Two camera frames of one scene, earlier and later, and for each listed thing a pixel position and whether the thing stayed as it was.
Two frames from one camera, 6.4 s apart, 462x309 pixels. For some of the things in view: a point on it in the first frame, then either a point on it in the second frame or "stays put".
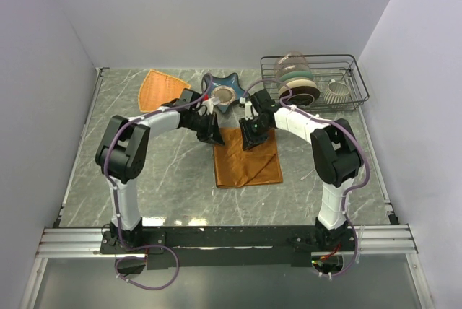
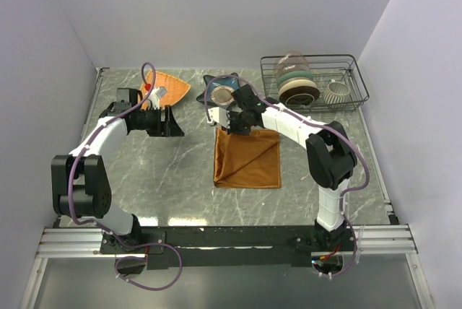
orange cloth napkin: [236, 167] stays put
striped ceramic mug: [336, 93] stays put
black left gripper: [211, 133] to [169, 128]
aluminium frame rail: [85, 243] stays put
